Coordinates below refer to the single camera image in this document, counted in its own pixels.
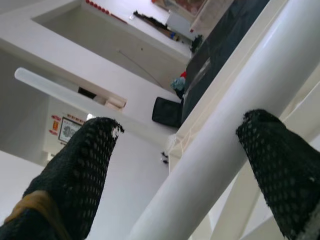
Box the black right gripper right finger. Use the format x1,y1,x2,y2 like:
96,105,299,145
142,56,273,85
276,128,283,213
235,108,320,240

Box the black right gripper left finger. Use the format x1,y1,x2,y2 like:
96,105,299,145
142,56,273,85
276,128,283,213
0,116,125,240

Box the white plastic table leg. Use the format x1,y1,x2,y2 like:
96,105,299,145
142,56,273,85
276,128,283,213
126,0,320,240
14,66,180,151

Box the framed calligraphy picture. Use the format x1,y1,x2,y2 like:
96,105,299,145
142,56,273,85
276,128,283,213
57,116,86,146

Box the yellow rubber band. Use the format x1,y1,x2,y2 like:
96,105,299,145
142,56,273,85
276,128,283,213
4,191,72,240

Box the red paper couplet strip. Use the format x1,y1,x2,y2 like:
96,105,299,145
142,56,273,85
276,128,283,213
66,113,86,123

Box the white plastic bottle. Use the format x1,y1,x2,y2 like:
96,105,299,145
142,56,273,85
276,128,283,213
104,98,126,110

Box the open black suitcase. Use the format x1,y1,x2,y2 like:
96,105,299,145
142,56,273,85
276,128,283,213
151,96,185,129

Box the teal plush toy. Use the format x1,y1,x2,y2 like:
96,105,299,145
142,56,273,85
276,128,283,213
170,76,186,91

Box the black mop head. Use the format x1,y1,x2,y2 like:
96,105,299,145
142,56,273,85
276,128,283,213
191,34,204,53

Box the beige cloth covered table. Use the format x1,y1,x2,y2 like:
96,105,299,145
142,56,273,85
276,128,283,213
191,0,235,36

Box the red hanging decoration strip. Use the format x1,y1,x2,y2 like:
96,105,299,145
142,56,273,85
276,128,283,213
84,0,127,25

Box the dark hanging clothes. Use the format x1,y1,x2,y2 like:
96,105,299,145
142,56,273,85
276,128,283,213
132,9,168,30

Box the white appliance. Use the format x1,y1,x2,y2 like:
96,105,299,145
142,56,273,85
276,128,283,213
166,11,198,41

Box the wall socket with black plugs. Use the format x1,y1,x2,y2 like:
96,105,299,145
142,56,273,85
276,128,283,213
159,149,171,165

